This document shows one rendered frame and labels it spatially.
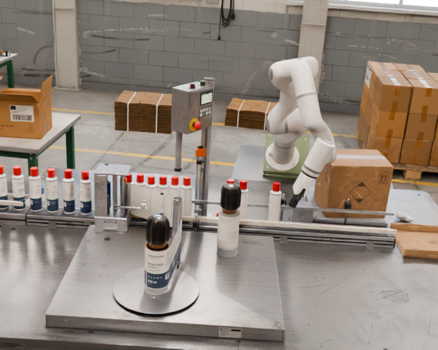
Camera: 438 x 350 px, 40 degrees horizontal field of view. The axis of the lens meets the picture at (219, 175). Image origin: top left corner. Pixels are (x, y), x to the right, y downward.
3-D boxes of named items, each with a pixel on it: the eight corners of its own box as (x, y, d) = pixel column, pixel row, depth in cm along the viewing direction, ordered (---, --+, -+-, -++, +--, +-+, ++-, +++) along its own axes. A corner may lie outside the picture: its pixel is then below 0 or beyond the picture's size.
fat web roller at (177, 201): (170, 241, 255) (171, 200, 249) (171, 235, 260) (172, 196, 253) (181, 242, 255) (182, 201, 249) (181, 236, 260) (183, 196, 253)
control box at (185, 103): (170, 130, 264) (171, 87, 257) (195, 122, 277) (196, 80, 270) (188, 135, 259) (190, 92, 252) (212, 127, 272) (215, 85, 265)
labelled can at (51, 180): (45, 213, 273) (43, 171, 265) (49, 208, 278) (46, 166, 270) (57, 214, 273) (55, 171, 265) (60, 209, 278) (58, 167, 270)
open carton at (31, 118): (-22, 141, 385) (-27, 82, 371) (7, 118, 432) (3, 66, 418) (39, 144, 385) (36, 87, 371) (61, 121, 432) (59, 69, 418)
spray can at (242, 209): (234, 224, 273) (237, 182, 266) (234, 219, 278) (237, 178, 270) (246, 225, 273) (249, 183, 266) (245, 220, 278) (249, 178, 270)
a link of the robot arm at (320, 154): (311, 162, 270) (300, 162, 263) (324, 136, 266) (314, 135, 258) (325, 171, 266) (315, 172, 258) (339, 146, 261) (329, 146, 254)
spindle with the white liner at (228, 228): (215, 257, 245) (220, 189, 234) (215, 246, 253) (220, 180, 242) (237, 258, 245) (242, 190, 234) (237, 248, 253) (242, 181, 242)
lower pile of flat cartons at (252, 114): (223, 126, 710) (224, 107, 702) (231, 113, 760) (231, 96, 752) (279, 131, 701) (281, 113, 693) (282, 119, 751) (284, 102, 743)
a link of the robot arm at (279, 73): (299, 135, 316) (268, 141, 315) (293, 117, 322) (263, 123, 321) (307, 70, 274) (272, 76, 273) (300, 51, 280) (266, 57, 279)
